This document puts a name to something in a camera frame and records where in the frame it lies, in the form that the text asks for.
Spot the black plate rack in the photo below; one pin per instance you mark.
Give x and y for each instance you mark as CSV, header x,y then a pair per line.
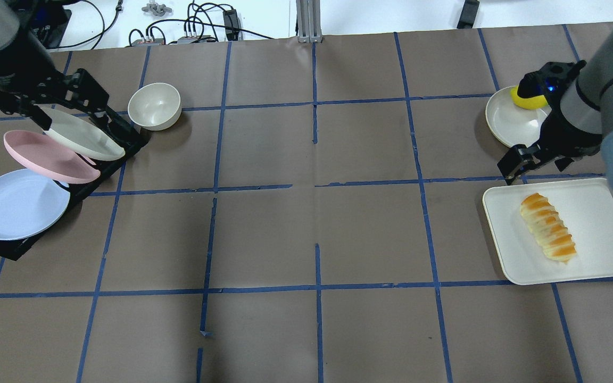
x,y
120,131

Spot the aluminium frame post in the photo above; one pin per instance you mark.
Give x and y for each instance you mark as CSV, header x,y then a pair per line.
x,y
308,21

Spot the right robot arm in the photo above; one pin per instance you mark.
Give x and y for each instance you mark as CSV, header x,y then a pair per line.
x,y
580,123

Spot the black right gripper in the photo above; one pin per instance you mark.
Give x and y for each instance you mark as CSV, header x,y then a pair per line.
x,y
563,131

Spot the cream bowl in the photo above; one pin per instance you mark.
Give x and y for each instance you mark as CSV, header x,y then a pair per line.
x,y
155,107

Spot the pink plate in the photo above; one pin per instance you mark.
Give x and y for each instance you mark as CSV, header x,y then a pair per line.
x,y
45,156

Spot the orange striped bread roll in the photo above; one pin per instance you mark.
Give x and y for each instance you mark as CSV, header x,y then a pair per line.
x,y
549,231

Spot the white plate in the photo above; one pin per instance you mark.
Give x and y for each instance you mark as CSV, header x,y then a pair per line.
x,y
82,137

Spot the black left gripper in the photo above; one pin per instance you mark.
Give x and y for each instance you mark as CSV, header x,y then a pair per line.
x,y
13,65

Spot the white shallow dish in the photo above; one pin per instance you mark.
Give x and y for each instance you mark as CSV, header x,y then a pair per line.
x,y
511,124

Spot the blue plate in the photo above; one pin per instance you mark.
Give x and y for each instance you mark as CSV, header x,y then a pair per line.
x,y
29,204

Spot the yellow lemon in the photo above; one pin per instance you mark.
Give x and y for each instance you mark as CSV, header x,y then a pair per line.
x,y
529,103

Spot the white rectangular tray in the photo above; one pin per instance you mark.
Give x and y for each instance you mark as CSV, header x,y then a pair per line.
x,y
585,206

